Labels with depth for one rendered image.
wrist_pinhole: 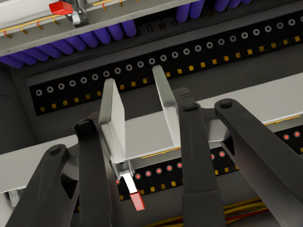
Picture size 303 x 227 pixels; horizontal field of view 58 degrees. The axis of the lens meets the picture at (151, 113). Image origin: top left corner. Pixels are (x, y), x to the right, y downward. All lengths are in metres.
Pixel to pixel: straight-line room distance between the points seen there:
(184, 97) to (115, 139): 0.05
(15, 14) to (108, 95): 0.21
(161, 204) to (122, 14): 0.39
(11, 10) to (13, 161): 0.17
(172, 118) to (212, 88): 0.37
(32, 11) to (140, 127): 0.18
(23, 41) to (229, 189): 0.46
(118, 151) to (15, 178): 0.23
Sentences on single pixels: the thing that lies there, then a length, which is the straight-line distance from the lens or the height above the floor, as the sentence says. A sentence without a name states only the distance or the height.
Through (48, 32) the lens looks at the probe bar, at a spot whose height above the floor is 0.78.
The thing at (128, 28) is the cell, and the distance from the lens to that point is 0.41.
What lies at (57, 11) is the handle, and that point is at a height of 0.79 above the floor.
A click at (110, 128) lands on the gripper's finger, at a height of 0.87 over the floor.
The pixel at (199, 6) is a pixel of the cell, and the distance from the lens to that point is 0.41.
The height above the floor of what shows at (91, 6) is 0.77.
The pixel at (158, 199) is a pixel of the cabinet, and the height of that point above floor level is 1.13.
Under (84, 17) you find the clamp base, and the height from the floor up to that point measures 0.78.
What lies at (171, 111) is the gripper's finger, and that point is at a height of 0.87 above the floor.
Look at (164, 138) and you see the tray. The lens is 0.33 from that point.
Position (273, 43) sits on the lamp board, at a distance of 0.52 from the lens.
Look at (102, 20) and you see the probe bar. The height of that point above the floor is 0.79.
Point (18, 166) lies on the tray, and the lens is 0.37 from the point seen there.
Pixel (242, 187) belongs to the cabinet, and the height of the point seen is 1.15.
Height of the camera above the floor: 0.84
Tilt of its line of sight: 13 degrees up
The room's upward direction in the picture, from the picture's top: 164 degrees clockwise
